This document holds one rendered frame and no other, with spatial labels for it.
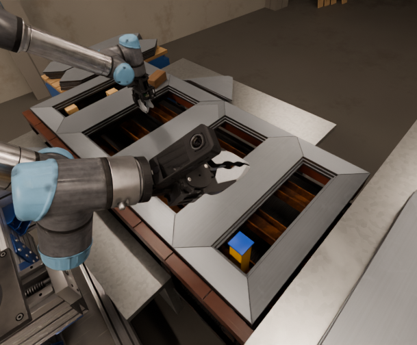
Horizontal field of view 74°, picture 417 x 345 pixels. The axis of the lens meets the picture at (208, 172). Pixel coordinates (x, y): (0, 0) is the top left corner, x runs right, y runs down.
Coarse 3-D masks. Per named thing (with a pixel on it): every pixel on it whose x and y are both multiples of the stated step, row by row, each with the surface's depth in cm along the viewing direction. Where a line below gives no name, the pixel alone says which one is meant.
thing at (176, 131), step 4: (164, 124) 136; (168, 124) 136; (172, 124) 136; (176, 124) 136; (160, 128) 134; (164, 128) 134; (168, 128) 134; (172, 128) 134; (176, 128) 134; (180, 128) 133; (168, 132) 132; (172, 132) 132; (176, 132) 132; (180, 132) 131; (184, 132) 131; (172, 136) 130; (176, 136) 130; (180, 136) 129
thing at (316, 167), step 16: (112, 80) 170; (80, 96) 160; (160, 96) 159; (32, 112) 155; (128, 112) 148; (224, 112) 140; (96, 128) 140; (240, 128) 134; (96, 144) 131; (304, 160) 116; (288, 176) 112; (368, 176) 108; (272, 192) 107; (320, 192) 105; (256, 208) 103; (240, 224) 99; (224, 240) 95; (224, 256) 91; (256, 320) 78
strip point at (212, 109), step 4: (216, 104) 145; (200, 108) 143; (204, 108) 143; (208, 108) 143; (212, 108) 143; (216, 108) 143; (208, 112) 141; (212, 112) 140; (216, 112) 140; (216, 116) 138
